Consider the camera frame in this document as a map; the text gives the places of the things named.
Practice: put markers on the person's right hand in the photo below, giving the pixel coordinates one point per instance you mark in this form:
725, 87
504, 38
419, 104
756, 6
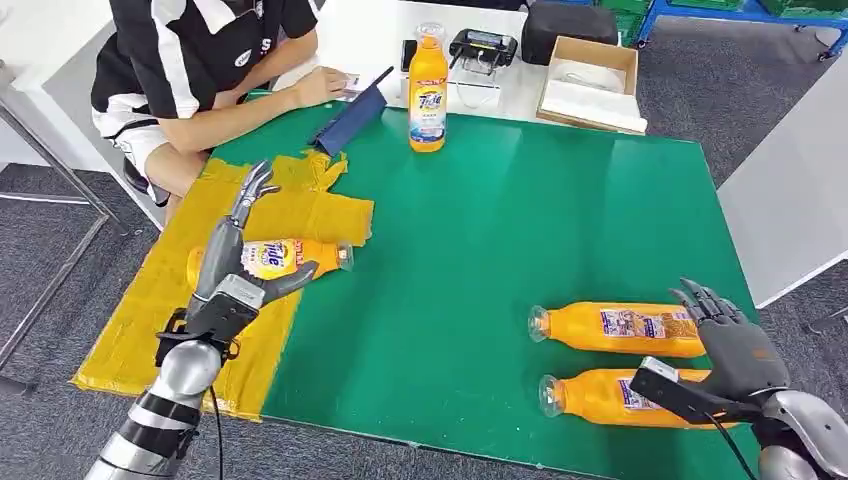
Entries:
321, 86

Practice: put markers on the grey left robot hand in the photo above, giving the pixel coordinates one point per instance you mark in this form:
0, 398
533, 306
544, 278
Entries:
218, 258

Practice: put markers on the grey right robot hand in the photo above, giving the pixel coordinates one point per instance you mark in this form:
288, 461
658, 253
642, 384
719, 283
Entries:
742, 358

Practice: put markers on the small black device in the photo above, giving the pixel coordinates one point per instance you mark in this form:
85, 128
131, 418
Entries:
352, 86

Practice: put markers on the tablet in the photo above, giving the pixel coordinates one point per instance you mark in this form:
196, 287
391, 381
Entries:
351, 119

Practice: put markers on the orange drink bottle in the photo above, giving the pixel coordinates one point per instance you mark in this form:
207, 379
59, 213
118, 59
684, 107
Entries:
318, 255
583, 328
427, 99
590, 397

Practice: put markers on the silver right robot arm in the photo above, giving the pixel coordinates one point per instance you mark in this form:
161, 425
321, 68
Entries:
808, 430

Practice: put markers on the yellow sheet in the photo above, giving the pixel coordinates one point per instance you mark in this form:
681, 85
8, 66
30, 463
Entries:
159, 305

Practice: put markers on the black smartphone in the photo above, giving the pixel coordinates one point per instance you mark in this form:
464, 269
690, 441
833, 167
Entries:
407, 56

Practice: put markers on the black stool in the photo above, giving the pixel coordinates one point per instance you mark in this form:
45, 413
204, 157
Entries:
136, 175

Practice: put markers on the person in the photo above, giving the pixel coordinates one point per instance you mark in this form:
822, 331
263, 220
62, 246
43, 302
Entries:
192, 53

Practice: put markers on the white side table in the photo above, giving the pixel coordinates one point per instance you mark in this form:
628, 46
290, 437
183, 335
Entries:
788, 199

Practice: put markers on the black handheld controller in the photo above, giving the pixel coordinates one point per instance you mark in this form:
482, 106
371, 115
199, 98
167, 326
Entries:
484, 48

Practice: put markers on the cardboard box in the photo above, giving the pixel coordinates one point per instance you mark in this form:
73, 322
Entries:
550, 99

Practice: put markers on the green table mat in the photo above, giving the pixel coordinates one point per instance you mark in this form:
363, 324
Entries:
503, 232

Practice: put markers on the black bag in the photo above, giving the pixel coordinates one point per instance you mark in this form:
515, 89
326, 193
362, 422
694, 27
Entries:
568, 30

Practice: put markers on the white plastic bag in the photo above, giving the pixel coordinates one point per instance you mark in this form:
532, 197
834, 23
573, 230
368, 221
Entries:
590, 74

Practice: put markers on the white foam sheet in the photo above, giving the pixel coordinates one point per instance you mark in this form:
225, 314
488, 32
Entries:
590, 106

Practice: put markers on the green crate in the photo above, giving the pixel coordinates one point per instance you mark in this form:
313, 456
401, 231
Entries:
626, 16

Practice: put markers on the blue metal rack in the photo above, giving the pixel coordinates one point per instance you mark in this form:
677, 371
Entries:
729, 14

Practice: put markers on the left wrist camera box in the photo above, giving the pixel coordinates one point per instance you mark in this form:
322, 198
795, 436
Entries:
228, 308

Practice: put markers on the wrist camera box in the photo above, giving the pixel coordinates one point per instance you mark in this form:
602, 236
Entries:
228, 308
676, 394

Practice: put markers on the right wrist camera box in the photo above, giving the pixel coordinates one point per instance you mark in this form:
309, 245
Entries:
676, 394

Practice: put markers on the grey metal table frame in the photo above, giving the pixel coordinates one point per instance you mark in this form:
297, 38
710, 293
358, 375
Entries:
60, 172

